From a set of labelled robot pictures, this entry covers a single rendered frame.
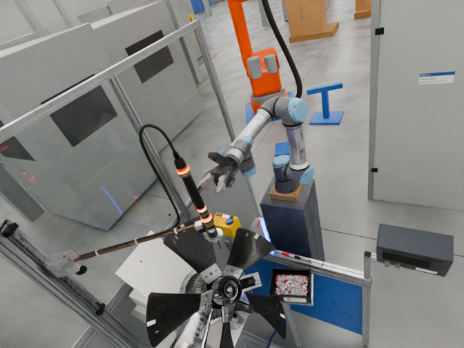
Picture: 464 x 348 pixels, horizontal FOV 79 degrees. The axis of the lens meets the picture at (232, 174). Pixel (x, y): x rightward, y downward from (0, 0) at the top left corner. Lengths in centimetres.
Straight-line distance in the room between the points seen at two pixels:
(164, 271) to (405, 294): 187
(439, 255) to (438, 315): 131
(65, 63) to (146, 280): 275
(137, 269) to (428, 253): 125
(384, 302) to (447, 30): 194
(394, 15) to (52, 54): 312
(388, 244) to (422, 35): 152
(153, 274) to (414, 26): 221
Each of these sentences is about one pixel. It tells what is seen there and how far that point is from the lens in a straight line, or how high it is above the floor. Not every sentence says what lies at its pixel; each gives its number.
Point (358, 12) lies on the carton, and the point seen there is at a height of 14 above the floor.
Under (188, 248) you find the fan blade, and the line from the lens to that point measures 133.
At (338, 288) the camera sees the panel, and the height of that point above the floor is 66.
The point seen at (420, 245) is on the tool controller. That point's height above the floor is 124.
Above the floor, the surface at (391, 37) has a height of 160.
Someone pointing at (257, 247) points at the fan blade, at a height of 116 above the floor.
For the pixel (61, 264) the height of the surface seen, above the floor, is 158.
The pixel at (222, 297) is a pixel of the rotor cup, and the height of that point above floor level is 124.
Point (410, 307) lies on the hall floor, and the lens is 263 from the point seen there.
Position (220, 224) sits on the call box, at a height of 107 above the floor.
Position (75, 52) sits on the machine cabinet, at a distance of 378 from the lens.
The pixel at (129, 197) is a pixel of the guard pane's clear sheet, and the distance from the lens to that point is 176.
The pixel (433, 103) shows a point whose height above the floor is 109.
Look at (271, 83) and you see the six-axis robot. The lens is 490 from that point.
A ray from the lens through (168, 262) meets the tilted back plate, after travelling 151.
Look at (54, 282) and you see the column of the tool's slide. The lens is 145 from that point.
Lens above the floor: 231
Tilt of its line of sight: 36 degrees down
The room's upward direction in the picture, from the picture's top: 20 degrees counter-clockwise
